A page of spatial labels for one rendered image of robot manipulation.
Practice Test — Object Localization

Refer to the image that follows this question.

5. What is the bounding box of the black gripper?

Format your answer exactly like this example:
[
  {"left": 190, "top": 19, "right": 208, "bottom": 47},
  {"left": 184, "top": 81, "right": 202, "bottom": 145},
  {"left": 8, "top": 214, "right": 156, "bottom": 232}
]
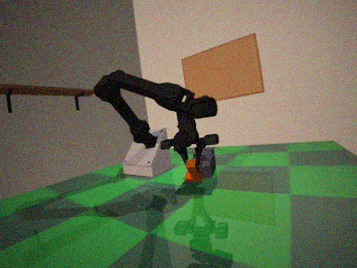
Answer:
[{"left": 160, "top": 119, "right": 219, "bottom": 167}]

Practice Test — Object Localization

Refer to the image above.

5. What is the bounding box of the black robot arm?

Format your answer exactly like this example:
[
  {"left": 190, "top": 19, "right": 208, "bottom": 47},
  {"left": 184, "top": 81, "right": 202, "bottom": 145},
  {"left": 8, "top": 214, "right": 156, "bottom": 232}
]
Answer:
[{"left": 93, "top": 70, "right": 218, "bottom": 149}]

